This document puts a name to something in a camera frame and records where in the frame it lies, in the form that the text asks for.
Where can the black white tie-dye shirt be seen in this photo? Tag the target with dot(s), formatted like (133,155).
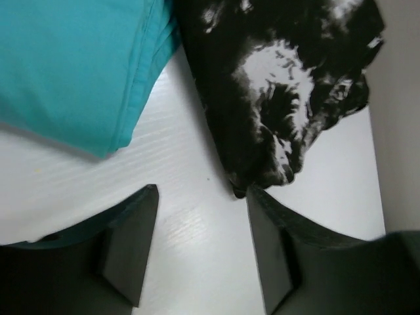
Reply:
(273,75)

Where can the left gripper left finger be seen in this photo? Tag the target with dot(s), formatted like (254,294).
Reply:
(94,267)

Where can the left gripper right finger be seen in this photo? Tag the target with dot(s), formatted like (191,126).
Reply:
(306,268)

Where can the turquoise shorts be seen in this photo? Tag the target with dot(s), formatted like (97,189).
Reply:
(81,72)

